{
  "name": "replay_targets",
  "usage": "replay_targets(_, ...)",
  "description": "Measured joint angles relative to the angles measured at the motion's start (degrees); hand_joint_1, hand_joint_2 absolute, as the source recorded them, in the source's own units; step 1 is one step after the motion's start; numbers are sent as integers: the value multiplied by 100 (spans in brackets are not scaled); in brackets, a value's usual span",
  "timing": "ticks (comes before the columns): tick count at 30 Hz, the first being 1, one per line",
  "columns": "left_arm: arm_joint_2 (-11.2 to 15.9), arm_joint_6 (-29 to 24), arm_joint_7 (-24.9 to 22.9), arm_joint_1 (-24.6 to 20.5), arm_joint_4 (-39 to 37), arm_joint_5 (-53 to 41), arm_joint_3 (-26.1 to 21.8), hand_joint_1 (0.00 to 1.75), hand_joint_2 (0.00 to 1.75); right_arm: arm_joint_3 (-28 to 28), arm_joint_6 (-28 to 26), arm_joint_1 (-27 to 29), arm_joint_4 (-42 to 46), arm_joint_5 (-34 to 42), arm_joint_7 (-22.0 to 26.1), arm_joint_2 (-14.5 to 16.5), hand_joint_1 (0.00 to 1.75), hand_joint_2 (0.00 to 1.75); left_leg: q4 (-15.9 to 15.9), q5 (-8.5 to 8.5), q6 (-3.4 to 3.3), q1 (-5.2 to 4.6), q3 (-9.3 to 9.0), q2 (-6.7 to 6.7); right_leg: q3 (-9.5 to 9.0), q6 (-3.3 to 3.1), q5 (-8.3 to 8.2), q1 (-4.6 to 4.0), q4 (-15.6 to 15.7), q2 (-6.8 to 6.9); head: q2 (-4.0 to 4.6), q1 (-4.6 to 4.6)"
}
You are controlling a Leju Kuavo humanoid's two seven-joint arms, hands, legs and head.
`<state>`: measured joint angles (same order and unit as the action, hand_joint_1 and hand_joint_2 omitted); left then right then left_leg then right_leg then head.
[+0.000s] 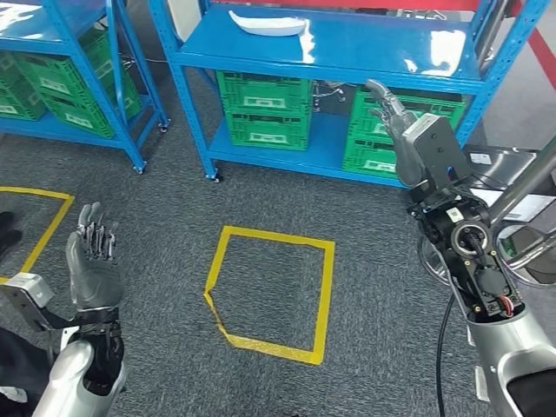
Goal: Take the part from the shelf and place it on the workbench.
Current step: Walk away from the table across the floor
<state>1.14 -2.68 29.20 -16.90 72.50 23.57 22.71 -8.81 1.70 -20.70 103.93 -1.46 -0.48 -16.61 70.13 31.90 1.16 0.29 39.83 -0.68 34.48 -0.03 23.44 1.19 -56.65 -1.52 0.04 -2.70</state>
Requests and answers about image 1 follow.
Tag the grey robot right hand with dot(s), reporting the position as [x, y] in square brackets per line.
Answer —
[403, 155]

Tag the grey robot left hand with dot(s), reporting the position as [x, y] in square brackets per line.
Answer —
[95, 276]

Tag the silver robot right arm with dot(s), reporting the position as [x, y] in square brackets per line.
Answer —
[504, 345]

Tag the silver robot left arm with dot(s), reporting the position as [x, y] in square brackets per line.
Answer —
[69, 383]

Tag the blue metal shelf rack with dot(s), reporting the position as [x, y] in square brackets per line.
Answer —
[347, 52]

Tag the white curved plastic part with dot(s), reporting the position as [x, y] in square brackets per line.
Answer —
[267, 24]

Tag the black box with white label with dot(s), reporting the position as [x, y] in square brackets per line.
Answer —
[499, 161]

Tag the yellow floor tape square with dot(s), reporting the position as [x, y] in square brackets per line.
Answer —
[324, 299]

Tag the open steel floor socket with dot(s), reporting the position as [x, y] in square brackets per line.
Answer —
[471, 336]

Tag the closed steel floor socket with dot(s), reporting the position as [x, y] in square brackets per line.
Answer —
[482, 384]

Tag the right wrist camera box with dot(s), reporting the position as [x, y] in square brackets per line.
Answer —
[438, 149]

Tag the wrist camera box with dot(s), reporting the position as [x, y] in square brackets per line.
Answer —
[26, 290]
[438, 149]

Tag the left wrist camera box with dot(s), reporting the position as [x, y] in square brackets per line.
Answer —
[26, 290]

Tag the chrome stanchion post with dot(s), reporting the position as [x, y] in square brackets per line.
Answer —
[521, 184]

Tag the dark stanchion post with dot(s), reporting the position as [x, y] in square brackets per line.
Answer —
[493, 31]

